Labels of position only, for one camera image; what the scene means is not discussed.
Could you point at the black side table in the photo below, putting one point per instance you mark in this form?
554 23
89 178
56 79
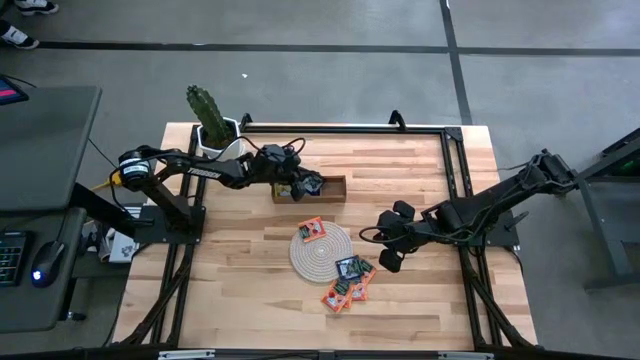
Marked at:
610 210

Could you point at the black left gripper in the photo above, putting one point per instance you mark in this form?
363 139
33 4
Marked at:
275 172

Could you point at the blackcurrant tea packet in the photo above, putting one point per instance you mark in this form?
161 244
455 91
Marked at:
315 185
348 267

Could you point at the tablet screen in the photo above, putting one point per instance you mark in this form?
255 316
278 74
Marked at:
10 92

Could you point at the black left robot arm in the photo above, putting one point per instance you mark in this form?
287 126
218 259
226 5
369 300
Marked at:
210 172

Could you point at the white plant pot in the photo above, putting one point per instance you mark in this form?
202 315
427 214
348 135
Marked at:
237 147

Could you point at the wooden tea box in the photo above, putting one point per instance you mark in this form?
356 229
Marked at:
332 190

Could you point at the black keyboard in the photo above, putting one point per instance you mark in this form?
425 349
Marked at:
11 257

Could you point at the lemon lime tea packet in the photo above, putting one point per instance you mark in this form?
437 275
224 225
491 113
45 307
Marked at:
281 191

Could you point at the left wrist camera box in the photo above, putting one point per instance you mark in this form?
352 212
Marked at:
276 152

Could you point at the black computer mouse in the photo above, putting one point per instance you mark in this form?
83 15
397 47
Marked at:
47 262

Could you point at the person's shoe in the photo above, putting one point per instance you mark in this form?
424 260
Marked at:
17 37
35 6

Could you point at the silver mounting bracket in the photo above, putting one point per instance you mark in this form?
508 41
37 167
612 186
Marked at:
465 356
186 354

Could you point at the grey desk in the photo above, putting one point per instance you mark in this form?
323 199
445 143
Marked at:
45 310

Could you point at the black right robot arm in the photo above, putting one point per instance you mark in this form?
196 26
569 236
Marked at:
480 210

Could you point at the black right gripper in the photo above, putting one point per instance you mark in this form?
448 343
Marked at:
412 235

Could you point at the round woven white placemat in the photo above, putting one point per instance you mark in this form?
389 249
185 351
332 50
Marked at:
317 255

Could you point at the green cactus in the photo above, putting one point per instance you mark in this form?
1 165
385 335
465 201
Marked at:
207 110

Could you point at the white box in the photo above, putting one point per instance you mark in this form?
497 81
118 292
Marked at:
122 247

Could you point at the large grey panel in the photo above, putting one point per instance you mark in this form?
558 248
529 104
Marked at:
45 145

